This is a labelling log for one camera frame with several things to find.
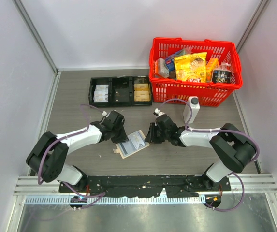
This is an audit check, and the beige leather card holder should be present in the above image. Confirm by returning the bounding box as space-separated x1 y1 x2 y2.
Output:
113 130 150 159

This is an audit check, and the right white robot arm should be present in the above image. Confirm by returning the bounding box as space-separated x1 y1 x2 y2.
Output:
145 114 260 191

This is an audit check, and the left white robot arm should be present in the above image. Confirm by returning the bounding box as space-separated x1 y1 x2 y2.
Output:
26 111 128 192

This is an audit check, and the black card in tray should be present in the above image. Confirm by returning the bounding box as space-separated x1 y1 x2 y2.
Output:
112 85 129 103

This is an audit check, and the white cards stack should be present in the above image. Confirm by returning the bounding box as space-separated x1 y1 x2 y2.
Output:
93 85 109 102

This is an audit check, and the black three-compartment card tray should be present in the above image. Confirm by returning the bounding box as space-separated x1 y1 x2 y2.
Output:
88 76 152 107

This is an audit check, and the gold cards stack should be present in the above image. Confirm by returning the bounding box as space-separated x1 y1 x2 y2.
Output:
134 83 150 102

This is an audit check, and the white plastic bottle black cap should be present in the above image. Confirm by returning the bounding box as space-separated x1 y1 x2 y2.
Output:
183 96 200 124

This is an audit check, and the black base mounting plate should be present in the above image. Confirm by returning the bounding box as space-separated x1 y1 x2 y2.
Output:
69 175 231 198

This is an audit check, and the grey boxed item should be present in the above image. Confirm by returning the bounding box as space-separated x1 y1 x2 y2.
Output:
155 58 170 78

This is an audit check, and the red plastic shopping basket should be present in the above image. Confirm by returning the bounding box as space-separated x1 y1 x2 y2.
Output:
149 37 243 107

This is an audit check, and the yellow snack bag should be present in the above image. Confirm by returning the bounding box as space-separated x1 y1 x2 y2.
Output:
174 52 207 83

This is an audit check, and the blue snack packet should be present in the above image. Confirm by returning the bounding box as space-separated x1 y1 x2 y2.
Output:
165 47 192 71

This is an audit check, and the orange snack box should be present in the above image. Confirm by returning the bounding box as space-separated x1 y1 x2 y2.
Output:
206 58 219 83

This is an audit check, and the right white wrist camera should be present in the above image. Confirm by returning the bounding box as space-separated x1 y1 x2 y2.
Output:
153 108 165 117

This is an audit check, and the white slotted cable duct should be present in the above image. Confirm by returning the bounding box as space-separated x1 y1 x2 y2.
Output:
25 194 205 205

